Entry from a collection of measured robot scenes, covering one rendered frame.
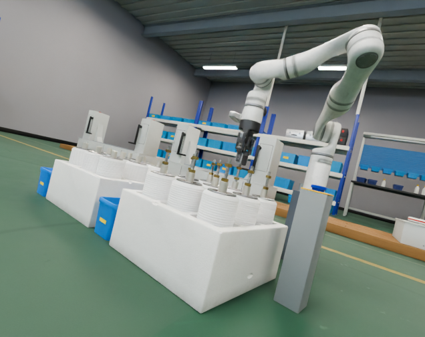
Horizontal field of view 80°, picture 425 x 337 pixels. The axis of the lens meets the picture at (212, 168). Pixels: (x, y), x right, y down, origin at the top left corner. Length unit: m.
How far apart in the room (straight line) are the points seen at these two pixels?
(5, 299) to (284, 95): 9.81
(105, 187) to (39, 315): 0.52
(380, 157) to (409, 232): 4.16
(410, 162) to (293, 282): 6.11
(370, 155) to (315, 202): 6.01
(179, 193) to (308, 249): 0.36
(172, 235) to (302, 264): 0.34
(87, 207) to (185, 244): 0.49
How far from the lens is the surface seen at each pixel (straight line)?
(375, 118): 9.39
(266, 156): 2.88
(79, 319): 0.55
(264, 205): 0.80
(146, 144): 3.94
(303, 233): 0.72
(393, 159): 6.71
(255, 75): 0.92
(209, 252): 0.57
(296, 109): 9.73
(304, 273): 0.73
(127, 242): 0.79
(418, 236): 2.68
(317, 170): 1.16
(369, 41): 0.88
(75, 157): 1.23
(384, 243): 2.58
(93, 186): 0.99
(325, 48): 0.93
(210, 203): 0.60
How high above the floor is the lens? 0.31
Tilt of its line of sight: level
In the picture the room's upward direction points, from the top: 14 degrees clockwise
